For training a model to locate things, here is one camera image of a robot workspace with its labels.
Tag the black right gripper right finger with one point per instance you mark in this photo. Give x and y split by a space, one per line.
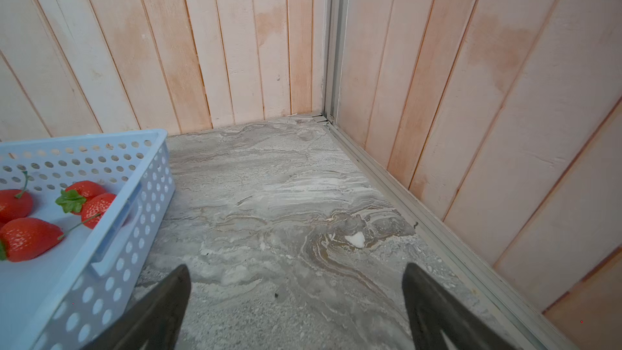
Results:
437 318

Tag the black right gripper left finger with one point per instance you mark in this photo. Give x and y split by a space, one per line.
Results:
154 322

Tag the light blue perforated plastic basket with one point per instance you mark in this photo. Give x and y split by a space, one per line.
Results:
67 296

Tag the red strawberry with stem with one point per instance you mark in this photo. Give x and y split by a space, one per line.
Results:
91 210

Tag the red strawberry with green leaves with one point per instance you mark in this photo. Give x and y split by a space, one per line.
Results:
82 193

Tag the large red strawberry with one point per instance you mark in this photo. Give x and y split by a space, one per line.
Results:
25 239

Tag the red strawberry in basket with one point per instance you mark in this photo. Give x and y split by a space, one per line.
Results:
16 203

